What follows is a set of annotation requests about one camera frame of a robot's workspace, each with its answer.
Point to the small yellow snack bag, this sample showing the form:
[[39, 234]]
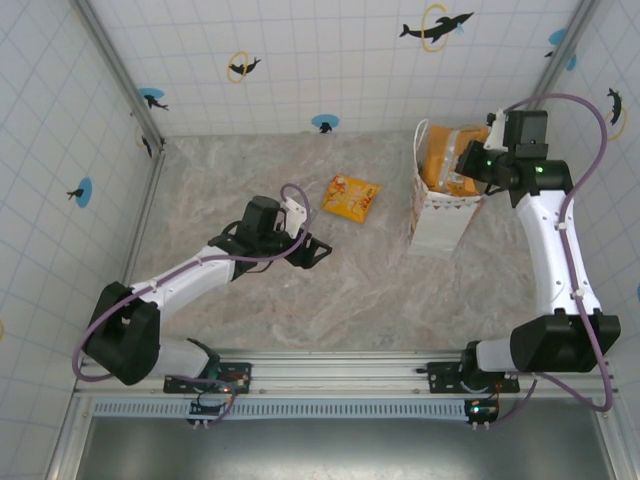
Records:
[[350, 197]]

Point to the small black controller board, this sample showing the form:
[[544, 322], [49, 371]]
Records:
[[482, 411], [212, 407]]

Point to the dolphin sticker on blue oval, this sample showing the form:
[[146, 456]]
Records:
[[152, 97], [325, 122], [557, 37], [82, 192]]

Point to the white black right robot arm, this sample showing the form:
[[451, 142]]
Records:
[[555, 250]]

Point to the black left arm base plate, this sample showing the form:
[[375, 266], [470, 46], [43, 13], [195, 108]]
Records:
[[237, 371]]

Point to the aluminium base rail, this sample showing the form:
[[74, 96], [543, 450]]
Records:
[[340, 375]]

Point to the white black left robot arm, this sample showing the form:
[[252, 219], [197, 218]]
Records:
[[180, 280]]

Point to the aluminium corner post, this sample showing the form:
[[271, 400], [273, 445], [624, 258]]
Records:
[[555, 70], [120, 80]]

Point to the orange fruit candy bag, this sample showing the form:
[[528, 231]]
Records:
[[442, 160]]

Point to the aluminium table side rail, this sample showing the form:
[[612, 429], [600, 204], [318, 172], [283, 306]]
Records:
[[141, 220]]

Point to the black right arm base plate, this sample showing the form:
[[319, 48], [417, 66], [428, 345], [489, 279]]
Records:
[[442, 375]]

